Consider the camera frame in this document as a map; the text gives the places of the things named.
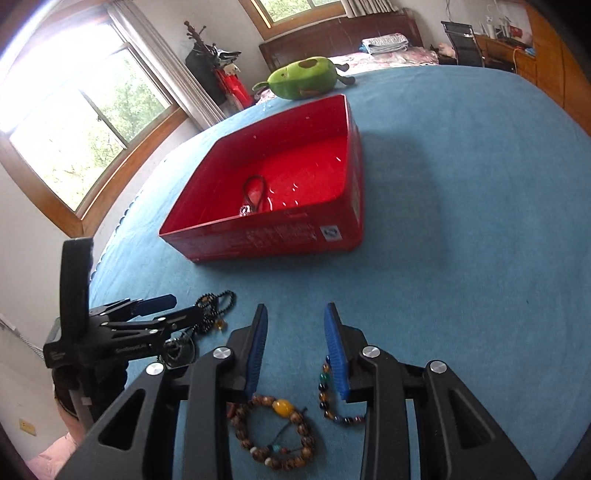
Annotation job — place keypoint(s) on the folded blanket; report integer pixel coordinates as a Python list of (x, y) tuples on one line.
[(385, 44)]

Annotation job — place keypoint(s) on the pink floral quilt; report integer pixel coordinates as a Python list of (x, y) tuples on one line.
[(397, 57)]

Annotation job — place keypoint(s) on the small pink plush toy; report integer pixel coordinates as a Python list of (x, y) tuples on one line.
[(446, 48)]

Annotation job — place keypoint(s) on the pink cloth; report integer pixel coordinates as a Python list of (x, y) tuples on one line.
[(51, 457)]

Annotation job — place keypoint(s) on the black office chair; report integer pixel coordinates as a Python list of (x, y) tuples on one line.
[(461, 44)]

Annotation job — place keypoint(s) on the blue bed sheet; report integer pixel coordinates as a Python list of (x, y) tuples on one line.
[(461, 230)]

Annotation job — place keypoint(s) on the small wooden frame window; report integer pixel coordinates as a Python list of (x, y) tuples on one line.
[(295, 9)]

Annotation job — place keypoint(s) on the coat rack with clothes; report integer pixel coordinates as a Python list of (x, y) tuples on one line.
[(203, 69)]

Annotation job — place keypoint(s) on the wall socket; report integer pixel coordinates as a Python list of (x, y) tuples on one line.
[(27, 427)]

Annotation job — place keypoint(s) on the green avocado plush toy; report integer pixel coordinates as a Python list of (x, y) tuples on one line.
[(300, 76)]

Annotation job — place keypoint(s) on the red box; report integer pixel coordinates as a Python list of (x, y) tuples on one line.
[(286, 240)]

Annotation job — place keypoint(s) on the wooden desk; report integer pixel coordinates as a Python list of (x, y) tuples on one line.
[(503, 57)]

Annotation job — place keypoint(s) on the wooden wardrobe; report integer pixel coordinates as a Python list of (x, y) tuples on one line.
[(554, 60)]

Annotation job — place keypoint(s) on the large wooden frame window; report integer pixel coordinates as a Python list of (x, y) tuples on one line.
[(115, 92)]

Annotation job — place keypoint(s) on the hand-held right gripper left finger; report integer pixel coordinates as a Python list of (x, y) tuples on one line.
[(258, 350)]

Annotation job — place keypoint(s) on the dark wooden headboard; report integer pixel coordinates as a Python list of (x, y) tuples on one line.
[(332, 37)]

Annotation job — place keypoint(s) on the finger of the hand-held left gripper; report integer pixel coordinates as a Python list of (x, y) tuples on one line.
[(175, 321), (157, 302)]

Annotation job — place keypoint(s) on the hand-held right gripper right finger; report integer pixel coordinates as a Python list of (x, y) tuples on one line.
[(336, 355)]

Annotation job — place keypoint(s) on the white curtain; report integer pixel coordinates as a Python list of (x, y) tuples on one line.
[(356, 6), (175, 69)]

